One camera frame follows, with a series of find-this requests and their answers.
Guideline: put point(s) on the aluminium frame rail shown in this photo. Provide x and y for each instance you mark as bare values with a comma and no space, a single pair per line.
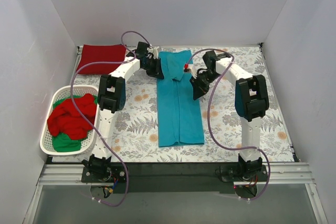
177,193

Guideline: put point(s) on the teal t shirt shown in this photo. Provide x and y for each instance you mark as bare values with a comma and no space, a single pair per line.
179,115

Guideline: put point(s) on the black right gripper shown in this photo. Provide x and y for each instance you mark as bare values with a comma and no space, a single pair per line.
200,85

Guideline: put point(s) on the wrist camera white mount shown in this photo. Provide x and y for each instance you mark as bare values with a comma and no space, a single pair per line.
190,68
153,51

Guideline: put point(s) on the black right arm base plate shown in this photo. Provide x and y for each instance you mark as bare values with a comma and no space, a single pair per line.
233,172

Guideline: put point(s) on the folded red t shirt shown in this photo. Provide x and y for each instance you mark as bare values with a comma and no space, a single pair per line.
109,53

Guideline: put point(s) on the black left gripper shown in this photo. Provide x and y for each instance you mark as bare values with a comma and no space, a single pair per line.
155,67

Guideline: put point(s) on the crumpled green t shirt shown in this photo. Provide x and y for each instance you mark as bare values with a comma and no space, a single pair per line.
62,143

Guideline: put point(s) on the floral patterned table mat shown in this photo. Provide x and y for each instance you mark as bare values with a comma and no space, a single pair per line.
135,138

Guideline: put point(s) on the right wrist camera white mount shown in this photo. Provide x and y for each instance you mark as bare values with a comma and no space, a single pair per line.
190,68

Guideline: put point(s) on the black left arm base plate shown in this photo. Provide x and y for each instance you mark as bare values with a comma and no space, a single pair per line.
103,172

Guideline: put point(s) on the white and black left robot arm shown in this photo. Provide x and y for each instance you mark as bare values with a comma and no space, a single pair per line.
111,100

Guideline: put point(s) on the crumpled red t shirt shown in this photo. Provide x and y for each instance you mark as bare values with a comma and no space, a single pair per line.
73,117

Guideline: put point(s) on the white plastic laundry basket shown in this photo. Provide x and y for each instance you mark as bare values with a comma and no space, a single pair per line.
46,138

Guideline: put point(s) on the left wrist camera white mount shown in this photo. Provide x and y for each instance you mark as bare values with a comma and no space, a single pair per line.
153,51

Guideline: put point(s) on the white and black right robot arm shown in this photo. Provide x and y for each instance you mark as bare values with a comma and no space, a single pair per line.
251,102

